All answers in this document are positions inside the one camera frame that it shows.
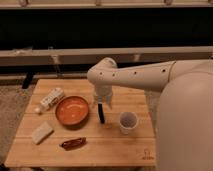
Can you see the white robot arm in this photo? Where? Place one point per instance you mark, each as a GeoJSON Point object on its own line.
{"type": "Point", "coordinates": [184, 127]}

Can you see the orange bowl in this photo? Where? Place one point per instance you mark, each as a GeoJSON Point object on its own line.
{"type": "Point", "coordinates": [72, 110]}

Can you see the white toothpaste tube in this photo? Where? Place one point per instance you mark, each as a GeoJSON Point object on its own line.
{"type": "Point", "coordinates": [50, 100]}

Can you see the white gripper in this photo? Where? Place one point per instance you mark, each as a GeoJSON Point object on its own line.
{"type": "Point", "coordinates": [103, 94]}

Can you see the white sponge block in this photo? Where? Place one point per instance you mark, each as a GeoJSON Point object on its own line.
{"type": "Point", "coordinates": [41, 132]}

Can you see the wooden table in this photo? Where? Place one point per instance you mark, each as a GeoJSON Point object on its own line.
{"type": "Point", "coordinates": [106, 145]}

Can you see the brown snack wrapper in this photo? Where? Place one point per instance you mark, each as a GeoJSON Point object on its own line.
{"type": "Point", "coordinates": [73, 143]}

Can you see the grey metal rail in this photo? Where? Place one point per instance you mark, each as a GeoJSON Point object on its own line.
{"type": "Point", "coordinates": [30, 57]}

